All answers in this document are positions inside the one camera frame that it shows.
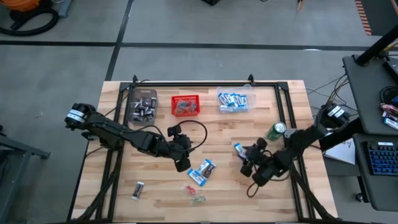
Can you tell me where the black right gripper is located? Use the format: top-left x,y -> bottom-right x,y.
239,136 -> 282,187

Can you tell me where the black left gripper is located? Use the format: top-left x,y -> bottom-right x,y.
157,124 -> 194,174

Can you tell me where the green soda can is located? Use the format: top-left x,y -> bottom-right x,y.
266,121 -> 287,142

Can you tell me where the grey translucent plastic bin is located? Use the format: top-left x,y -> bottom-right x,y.
127,89 -> 159,127

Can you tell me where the red plastic basket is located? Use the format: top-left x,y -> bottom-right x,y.
170,95 -> 200,118

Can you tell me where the clear plastic bin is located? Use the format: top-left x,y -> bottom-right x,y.
216,83 -> 257,114

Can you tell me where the white paper sheet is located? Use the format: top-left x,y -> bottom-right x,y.
323,125 -> 357,166

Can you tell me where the dark grey desk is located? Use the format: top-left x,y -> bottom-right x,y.
343,54 -> 398,135
353,133 -> 398,212

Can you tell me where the black backlit keyboard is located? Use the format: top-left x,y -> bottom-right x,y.
366,141 -> 398,177

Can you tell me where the red snack packet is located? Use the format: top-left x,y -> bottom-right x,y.
379,103 -> 398,116

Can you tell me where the dark grey metal cart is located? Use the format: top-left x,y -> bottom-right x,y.
0,124 -> 52,223

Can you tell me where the black slanted pole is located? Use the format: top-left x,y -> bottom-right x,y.
355,24 -> 398,67

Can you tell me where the black mat orange striped edge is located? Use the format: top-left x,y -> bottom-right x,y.
355,0 -> 398,37

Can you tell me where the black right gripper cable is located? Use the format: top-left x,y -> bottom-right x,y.
246,182 -> 292,199

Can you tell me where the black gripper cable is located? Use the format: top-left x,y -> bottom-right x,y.
167,119 -> 208,154
246,182 -> 292,199

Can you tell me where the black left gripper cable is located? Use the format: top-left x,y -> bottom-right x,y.
167,119 -> 208,154

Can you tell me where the black floor cable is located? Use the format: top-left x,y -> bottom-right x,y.
306,73 -> 351,110

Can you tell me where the black coiled cable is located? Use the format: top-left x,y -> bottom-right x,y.
379,85 -> 398,105

